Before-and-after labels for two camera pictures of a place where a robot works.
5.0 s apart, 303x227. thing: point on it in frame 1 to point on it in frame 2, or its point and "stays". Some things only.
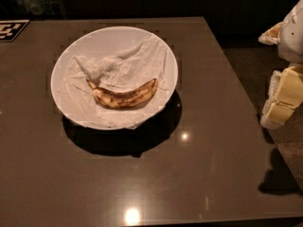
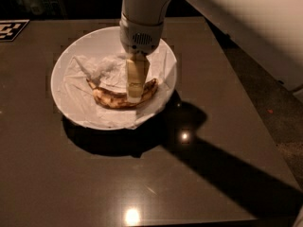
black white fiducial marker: (10, 29) stays
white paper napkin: (144, 63) stays
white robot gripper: (292, 38) to (141, 39)
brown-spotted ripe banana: (111, 99) stays
